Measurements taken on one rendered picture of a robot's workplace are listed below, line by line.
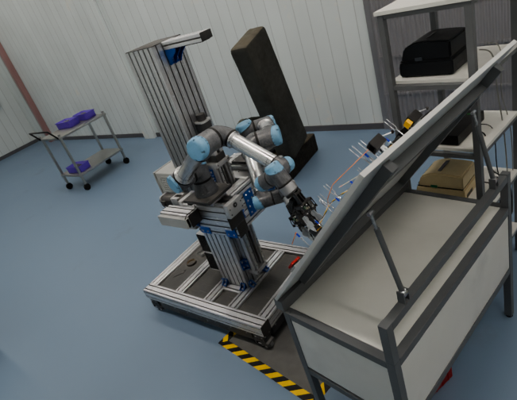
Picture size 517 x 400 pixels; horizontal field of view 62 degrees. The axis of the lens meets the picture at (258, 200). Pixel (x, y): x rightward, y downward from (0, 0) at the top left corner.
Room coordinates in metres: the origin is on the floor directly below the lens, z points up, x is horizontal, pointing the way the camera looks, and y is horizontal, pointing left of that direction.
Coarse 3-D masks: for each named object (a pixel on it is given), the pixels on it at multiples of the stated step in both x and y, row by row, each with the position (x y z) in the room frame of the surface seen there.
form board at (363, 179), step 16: (480, 80) 1.70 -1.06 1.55; (448, 96) 1.40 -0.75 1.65; (464, 96) 1.63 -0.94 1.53; (432, 112) 1.32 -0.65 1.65; (416, 128) 1.25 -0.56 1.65; (400, 144) 1.18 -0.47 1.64; (384, 160) 1.15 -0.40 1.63; (368, 176) 1.12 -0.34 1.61; (400, 176) 2.02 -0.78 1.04; (352, 192) 1.11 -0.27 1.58; (384, 192) 1.95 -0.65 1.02; (336, 208) 1.17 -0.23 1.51; (368, 208) 1.89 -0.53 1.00; (336, 224) 1.31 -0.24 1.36; (320, 240) 1.29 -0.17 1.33; (304, 256) 1.36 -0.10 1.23; (288, 288) 1.60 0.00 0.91
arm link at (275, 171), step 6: (276, 162) 1.70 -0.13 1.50; (264, 168) 1.72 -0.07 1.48; (270, 168) 1.68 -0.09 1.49; (276, 168) 1.68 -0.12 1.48; (282, 168) 1.68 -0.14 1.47; (270, 174) 1.68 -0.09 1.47; (276, 174) 1.67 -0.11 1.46; (282, 174) 1.67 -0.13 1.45; (288, 174) 1.69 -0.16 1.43; (270, 180) 1.69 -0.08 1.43; (276, 180) 1.66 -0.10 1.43; (282, 180) 1.66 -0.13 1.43; (288, 180) 1.66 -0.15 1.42; (276, 186) 1.68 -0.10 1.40; (282, 186) 1.65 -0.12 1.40
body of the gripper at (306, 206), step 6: (294, 192) 1.66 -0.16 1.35; (300, 192) 1.64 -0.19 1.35; (294, 198) 1.65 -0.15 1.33; (300, 198) 1.63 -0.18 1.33; (306, 198) 1.63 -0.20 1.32; (312, 198) 1.62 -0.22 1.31; (300, 204) 1.61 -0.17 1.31; (306, 204) 1.61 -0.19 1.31; (312, 204) 1.61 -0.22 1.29; (294, 210) 1.65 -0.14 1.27; (300, 210) 1.60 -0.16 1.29; (306, 210) 1.59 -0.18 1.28
